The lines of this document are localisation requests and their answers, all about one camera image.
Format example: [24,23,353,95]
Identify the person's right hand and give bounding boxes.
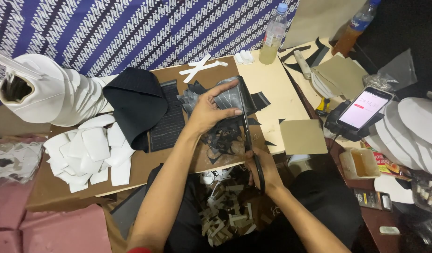
[244,147,286,197]

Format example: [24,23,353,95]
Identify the person's left hand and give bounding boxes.
[187,79,243,136]

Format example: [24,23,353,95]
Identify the black scissors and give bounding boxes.
[238,92,266,194]

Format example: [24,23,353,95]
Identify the grey cut material piece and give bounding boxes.
[214,75,257,115]

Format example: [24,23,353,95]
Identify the pile of black offcuts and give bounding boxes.
[177,80,277,165]

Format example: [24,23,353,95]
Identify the heap of mixed scraps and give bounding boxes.
[196,166,271,247]

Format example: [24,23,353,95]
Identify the square olive cardboard piece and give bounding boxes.
[279,119,328,155]

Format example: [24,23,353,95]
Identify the person's black clothing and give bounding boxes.
[145,162,365,253]

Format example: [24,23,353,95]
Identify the cream work board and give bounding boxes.
[236,49,311,156]

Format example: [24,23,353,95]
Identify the black stitched pattern sheet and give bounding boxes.
[149,80,186,153]

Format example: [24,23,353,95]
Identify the brown cardboard work board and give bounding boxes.
[26,56,271,213]

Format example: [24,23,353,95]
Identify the yellow utility knife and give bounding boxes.
[315,97,332,117]

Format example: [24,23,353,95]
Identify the black phone stand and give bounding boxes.
[324,100,386,142]

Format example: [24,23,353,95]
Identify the plastic tub of amber glue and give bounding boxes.
[339,147,382,181]

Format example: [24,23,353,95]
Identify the small white foam pieces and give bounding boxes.
[234,49,255,65]

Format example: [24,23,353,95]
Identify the white crossed strips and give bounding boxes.
[179,53,229,84]

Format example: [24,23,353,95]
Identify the beige rolled paper tube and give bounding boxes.
[294,49,312,80]

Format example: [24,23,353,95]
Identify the black small carton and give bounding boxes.
[354,188,394,212]

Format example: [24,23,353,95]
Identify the smartphone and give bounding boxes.
[337,86,394,132]

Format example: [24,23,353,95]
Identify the stack of olive cardboard sheets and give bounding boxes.
[311,53,369,102]

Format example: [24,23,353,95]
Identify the black curved pattern pieces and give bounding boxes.
[280,37,330,74]

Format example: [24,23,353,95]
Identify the clear bottle pale yellow liquid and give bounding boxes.
[258,3,289,65]

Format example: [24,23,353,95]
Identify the black rolled leather sheet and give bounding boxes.
[102,67,169,153]

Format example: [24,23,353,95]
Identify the red snack packet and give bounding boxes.
[363,141,403,175]

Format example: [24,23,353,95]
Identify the large beige cardboard sheet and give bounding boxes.
[282,0,367,50]

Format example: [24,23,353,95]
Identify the pile of white cut pieces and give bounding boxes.
[43,114,136,194]

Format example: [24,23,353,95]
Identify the stack of white oval panels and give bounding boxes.
[365,84,432,177]

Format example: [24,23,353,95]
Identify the bottle with orange liquid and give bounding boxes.
[331,0,381,57]

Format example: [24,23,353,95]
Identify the crumpled clear plastic bag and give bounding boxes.
[363,48,418,93]

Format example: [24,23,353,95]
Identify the plastic bag of small pieces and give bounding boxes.
[411,171,432,216]

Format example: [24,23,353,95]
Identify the blue patterned batik cloth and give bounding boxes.
[0,0,301,108]

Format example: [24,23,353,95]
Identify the stack of white shoe uppers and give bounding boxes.
[0,50,112,128]

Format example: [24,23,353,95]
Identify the pink foam mat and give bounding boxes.
[0,182,113,253]

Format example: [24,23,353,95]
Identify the bag of white scraps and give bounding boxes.
[0,140,45,186]

